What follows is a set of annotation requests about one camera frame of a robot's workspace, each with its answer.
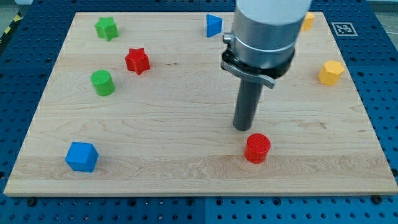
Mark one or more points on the yellow hexagon block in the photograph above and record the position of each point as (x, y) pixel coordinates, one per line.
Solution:
(331, 72)

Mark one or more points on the yellow block behind arm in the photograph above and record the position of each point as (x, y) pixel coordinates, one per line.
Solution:
(308, 21)

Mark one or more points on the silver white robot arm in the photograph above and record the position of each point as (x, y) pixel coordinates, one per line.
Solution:
(259, 49)

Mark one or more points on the blue cube block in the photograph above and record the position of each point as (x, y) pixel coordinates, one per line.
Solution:
(82, 157)

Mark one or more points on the blue triangle block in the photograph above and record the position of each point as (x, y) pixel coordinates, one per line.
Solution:
(214, 25)

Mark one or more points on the red star block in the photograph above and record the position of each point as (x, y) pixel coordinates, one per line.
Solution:
(137, 61)

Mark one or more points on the red cylinder block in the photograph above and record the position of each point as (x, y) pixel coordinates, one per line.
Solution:
(257, 148)

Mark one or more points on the black yellow hazard tape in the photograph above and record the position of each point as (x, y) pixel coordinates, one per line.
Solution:
(11, 28)

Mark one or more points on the green star block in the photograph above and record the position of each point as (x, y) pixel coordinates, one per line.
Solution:
(106, 28)

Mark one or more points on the green cylinder block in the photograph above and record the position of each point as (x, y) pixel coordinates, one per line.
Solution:
(102, 82)

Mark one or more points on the fiducial marker tag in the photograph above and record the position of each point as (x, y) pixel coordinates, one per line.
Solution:
(344, 29)

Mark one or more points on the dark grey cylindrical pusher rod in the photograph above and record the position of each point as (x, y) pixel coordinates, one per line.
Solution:
(246, 104)

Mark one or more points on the wooden board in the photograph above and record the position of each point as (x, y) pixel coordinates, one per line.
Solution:
(169, 131)

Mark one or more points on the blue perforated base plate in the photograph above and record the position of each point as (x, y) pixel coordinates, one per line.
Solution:
(28, 59)

